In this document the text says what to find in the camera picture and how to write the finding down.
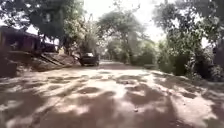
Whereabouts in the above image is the dark car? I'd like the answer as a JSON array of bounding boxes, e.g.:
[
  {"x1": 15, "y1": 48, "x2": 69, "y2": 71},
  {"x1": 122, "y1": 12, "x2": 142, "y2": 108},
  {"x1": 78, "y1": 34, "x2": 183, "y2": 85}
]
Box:
[{"x1": 78, "y1": 51, "x2": 101, "y2": 67}]

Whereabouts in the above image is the cracked brown asphalt road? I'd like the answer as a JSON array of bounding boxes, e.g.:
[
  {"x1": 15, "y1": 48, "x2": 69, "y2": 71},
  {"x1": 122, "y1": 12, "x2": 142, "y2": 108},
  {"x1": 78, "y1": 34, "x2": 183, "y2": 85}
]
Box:
[{"x1": 0, "y1": 59, "x2": 224, "y2": 128}]

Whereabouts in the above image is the row of trees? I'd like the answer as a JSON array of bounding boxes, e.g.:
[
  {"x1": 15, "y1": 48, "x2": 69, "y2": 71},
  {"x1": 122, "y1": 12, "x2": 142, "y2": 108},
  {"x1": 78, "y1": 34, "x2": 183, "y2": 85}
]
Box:
[
  {"x1": 97, "y1": 0, "x2": 224, "y2": 83},
  {"x1": 0, "y1": 0, "x2": 101, "y2": 56}
]

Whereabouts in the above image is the earth bank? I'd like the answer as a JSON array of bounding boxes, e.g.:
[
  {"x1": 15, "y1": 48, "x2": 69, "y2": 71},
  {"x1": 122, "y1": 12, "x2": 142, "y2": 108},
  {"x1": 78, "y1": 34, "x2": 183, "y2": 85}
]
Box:
[{"x1": 0, "y1": 50, "x2": 81, "y2": 78}]

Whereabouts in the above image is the dark building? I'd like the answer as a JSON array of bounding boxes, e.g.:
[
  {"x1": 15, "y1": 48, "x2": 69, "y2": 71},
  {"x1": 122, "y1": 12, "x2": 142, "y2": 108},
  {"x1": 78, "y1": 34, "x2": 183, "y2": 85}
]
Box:
[{"x1": 0, "y1": 25, "x2": 58, "y2": 54}]

